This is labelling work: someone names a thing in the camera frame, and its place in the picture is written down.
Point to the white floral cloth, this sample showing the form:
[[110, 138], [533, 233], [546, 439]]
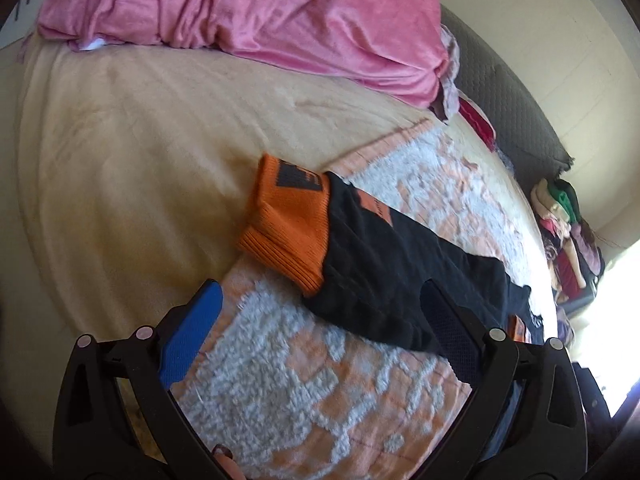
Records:
[[450, 70]]

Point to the black shorts with orange waistband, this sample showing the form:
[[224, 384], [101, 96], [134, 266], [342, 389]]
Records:
[[380, 260]]

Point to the orange and white patterned towel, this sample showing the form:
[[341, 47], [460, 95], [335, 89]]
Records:
[[300, 375]]

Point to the pink blanket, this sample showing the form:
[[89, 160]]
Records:
[[260, 10]]

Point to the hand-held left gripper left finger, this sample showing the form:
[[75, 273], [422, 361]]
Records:
[[192, 330]]

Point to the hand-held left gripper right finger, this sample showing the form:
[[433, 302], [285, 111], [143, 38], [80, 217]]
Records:
[[450, 332]]

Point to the pile of folded clothes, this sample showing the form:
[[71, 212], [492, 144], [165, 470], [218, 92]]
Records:
[[565, 230]]

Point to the red cloth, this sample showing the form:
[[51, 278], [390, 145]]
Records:
[[479, 122]]

